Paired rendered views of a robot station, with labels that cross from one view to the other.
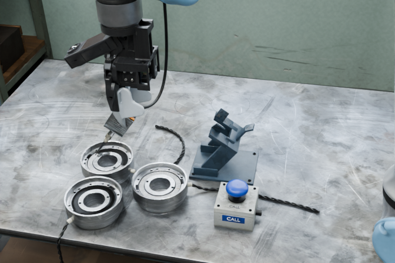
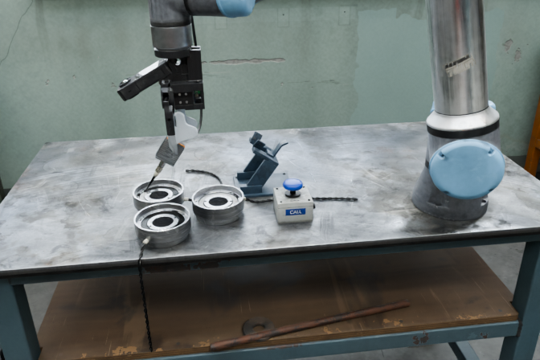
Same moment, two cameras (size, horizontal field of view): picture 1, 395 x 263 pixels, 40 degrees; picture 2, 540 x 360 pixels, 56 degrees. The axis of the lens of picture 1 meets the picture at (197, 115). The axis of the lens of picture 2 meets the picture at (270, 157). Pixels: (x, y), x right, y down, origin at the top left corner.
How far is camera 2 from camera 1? 37 cm
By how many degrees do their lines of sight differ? 21
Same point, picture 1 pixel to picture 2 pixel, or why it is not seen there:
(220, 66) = not seen: hidden behind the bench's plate
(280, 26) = (231, 124)
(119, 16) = (177, 37)
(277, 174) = (309, 184)
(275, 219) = (326, 210)
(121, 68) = (178, 89)
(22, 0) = not seen: outside the picture
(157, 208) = (224, 218)
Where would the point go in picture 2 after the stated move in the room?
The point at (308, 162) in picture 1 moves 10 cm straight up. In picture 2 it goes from (329, 173) to (331, 133)
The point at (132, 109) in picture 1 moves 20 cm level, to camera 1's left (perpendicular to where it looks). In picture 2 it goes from (186, 132) to (79, 147)
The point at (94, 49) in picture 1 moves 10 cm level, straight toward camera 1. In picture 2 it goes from (149, 76) to (169, 89)
